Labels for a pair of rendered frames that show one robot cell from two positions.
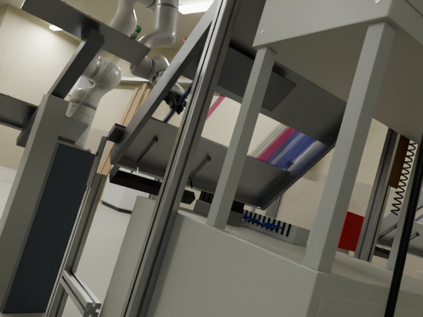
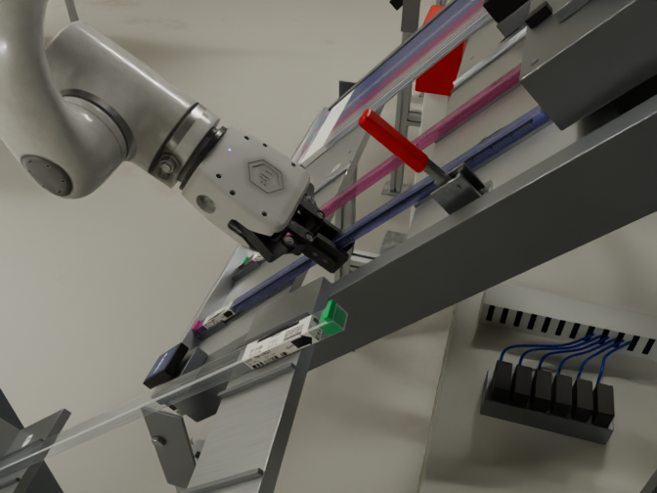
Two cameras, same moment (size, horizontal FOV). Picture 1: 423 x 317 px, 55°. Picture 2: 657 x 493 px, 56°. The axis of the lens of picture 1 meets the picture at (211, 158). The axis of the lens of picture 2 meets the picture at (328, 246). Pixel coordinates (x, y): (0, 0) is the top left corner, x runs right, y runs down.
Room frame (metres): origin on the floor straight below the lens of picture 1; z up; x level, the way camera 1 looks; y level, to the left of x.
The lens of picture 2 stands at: (0.92, 0.46, 1.34)
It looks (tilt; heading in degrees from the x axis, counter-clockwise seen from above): 42 degrees down; 319
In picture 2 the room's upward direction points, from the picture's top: straight up
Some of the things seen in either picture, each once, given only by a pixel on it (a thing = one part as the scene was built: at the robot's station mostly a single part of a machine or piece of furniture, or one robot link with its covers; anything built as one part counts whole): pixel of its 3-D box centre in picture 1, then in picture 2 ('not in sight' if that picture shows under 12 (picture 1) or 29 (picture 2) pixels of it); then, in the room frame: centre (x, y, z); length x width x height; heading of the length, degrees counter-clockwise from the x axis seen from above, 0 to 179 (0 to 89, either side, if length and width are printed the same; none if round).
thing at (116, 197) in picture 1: (131, 175); not in sight; (6.84, 1.20, 0.61); 0.66 x 0.54 x 1.21; 47
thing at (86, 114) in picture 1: (75, 126); not in sight; (1.78, 0.61, 0.79); 0.19 x 0.19 x 0.18
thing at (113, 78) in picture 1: (97, 83); not in sight; (1.80, 0.59, 1.00); 0.19 x 0.12 x 0.24; 136
